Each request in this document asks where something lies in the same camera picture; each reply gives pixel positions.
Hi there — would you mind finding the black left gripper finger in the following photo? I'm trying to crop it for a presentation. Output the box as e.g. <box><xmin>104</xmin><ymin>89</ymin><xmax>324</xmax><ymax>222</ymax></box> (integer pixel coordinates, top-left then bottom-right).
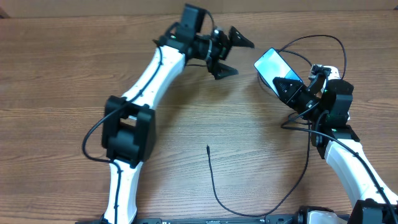
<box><xmin>213</xmin><ymin>62</ymin><xmax>239</xmax><ymax>80</ymax></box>
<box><xmin>229</xmin><ymin>26</ymin><xmax>254</xmax><ymax>49</ymax></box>

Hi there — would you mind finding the blue Galaxy smartphone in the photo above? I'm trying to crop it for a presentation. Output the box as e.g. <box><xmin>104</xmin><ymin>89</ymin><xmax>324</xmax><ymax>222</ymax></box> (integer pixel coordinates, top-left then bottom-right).
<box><xmin>254</xmin><ymin>48</ymin><xmax>303</xmax><ymax>96</ymax></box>

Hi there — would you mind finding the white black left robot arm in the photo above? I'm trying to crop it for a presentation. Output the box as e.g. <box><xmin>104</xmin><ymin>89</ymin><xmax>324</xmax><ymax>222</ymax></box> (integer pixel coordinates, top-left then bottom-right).
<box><xmin>81</xmin><ymin>4</ymin><xmax>254</xmax><ymax>223</ymax></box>

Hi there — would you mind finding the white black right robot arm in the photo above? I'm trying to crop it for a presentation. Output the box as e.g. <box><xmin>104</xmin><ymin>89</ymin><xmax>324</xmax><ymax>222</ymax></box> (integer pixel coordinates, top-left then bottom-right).
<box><xmin>272</xmin><ymin>77</ymin><xmax>397</xmax><ymax>223</ymax></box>

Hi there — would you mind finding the white power strip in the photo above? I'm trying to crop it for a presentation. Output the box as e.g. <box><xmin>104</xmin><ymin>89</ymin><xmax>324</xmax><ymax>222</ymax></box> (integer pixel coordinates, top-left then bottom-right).
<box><xmin>320</xmin><ymin>65</ymin><xmax>351</xmax><ymax>122</ymax></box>

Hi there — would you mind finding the black charger cable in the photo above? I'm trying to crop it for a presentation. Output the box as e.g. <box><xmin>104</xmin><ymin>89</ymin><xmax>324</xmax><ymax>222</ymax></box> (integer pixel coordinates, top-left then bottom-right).
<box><xmin>206</xmin><ymin>34</ymin><xmax>348</xmax><ymax>218</ymax></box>

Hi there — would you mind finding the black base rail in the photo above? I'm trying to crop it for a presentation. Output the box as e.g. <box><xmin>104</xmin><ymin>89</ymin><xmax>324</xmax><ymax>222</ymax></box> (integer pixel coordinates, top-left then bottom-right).
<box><xmin>74</xmin><ymin>214</ymin><xmax>352</xmax><ymax>224</ymax></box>

